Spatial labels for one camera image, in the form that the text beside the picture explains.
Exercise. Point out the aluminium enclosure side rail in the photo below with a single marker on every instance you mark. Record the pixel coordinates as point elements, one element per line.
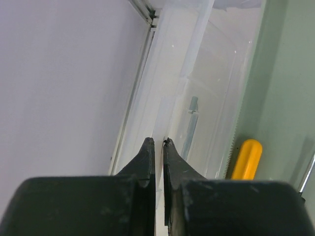
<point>145,9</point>

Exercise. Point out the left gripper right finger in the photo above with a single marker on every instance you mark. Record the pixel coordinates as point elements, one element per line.
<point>196,206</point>

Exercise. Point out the yellow handle screwdriver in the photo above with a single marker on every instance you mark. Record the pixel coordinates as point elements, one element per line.
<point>306,175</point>
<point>247,160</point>

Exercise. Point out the green cantilever tool box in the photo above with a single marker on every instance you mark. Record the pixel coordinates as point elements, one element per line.
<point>220,72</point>

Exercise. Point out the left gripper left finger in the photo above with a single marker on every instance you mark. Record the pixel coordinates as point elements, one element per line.
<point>119,205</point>

